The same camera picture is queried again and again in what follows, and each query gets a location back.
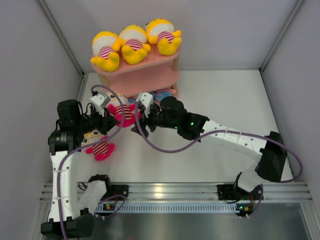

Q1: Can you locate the white slotted cable duct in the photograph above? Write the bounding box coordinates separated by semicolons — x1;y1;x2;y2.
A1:
95;202;240;214

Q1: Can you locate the boy doll plush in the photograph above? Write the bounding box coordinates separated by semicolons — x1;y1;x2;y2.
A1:
149;91;156;99
155;87;176;102

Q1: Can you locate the white pink bear plush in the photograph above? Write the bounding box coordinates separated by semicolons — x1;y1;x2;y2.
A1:
81;130;116;162
106;92;136;128

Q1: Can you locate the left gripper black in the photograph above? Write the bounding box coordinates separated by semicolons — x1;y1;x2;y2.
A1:
75;106;120;136

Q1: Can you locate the pink three-tier shelf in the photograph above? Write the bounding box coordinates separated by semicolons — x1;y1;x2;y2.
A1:
92;45;181;97

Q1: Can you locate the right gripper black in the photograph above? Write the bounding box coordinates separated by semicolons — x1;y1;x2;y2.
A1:
132;104;180;139

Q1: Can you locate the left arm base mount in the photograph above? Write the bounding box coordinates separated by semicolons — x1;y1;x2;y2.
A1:
100;184;129;201

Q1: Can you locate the purple cable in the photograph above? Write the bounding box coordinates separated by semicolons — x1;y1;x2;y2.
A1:
134;102;303;221
57;84;127;239

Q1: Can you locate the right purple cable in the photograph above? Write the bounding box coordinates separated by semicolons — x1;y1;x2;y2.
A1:
134;102;303;221

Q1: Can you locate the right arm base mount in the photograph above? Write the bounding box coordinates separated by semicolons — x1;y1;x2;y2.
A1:
217;184;262;203

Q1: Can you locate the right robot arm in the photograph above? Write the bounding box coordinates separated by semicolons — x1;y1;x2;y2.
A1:
132;92;287;199

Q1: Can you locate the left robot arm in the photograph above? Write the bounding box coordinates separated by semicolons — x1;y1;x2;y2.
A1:
40;99;118;240

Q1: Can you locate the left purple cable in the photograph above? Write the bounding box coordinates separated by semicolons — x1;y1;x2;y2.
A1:
57;84;127;239

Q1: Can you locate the yellow frog plush toy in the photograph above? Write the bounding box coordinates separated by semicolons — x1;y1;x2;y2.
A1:
145;18;182;56

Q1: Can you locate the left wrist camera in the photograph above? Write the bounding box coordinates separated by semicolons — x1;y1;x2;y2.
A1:
90;92;111;117

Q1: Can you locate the aluminium front rail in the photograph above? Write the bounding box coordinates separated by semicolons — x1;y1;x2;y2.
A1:
39;181;313;202

